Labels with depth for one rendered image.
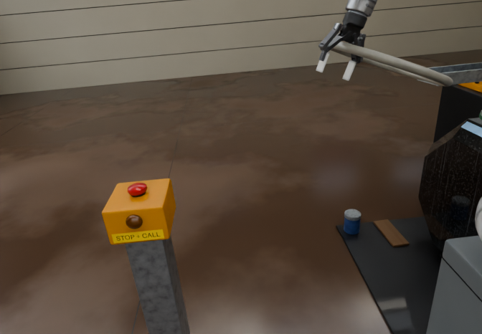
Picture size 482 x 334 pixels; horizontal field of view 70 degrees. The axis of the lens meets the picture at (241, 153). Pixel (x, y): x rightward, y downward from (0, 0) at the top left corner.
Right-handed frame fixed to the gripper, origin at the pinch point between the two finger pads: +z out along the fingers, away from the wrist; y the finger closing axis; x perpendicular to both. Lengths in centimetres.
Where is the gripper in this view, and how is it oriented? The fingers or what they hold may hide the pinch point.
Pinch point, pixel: (333, 72)
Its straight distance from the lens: 130.4
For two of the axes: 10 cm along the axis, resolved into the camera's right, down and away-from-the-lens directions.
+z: -3.0, 9.0, 3.1
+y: 8.4, 1.0, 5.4
